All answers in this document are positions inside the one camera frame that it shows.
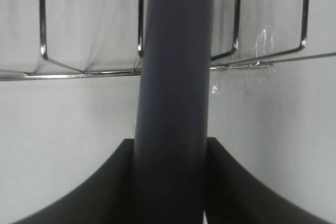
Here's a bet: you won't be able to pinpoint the chrome wire dish rack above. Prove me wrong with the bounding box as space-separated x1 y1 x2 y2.
1 0 335 81

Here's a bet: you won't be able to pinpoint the purple brush black bristles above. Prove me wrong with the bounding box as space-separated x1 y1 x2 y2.
133 0 214 223

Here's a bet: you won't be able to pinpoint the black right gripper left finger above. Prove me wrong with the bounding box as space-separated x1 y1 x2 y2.
18 138 134 223

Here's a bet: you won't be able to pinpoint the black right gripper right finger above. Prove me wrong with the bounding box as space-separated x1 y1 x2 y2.
204 137 327 223

